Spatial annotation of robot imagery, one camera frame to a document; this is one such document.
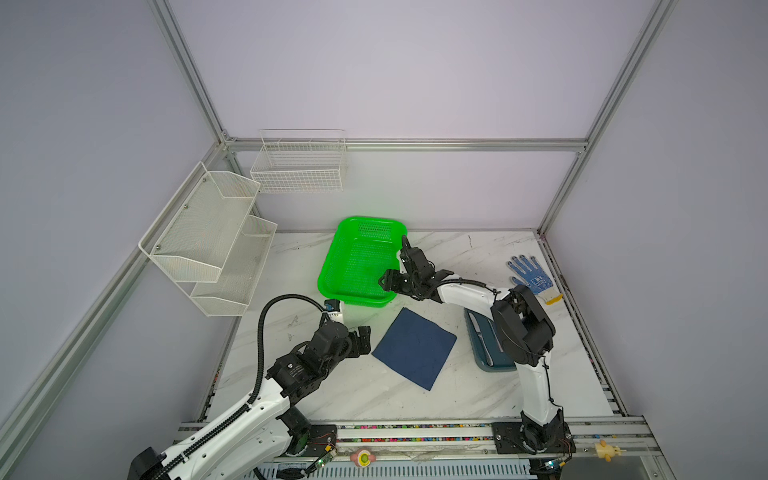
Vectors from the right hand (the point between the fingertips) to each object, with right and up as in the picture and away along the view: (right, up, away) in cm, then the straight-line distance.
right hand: (381, 282), depth 95 cm
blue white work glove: (+55, 0, +10) cm, 56 cm away
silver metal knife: (+32, -22, -8) cm, 40 cm away
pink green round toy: (-3, -38, -27) cm, 47 cm away
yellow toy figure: (+53, -37, -26) cm, 70 cm away
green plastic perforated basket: (-9, +10, +20) cm, 24 cm away
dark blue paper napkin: (+11, -20, -4) cm, 23 cm away
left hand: (-7, -12, -16) cm, 21 cm away
